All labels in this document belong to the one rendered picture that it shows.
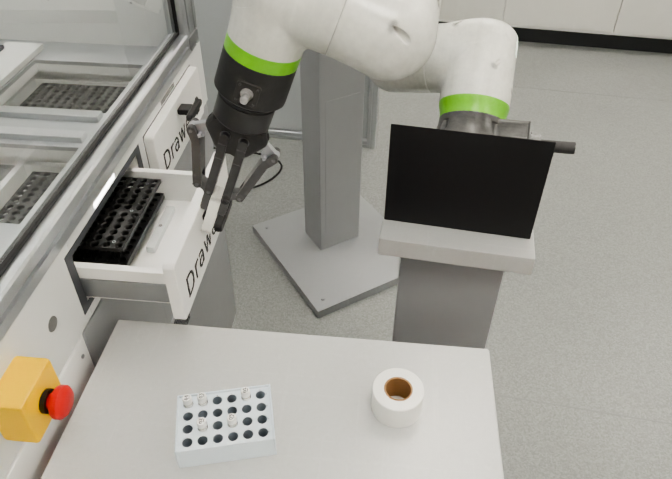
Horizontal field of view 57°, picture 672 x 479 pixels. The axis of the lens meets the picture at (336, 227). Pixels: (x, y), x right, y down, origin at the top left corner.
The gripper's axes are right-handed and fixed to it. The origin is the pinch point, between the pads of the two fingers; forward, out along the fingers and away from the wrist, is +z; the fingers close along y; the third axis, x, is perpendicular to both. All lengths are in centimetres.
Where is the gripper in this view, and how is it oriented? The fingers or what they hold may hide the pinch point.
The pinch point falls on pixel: (213, 210)
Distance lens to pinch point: 92.4
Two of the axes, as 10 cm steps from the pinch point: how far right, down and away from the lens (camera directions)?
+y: 9.3, 3.3, 1.5
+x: 1.0, -6.3, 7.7
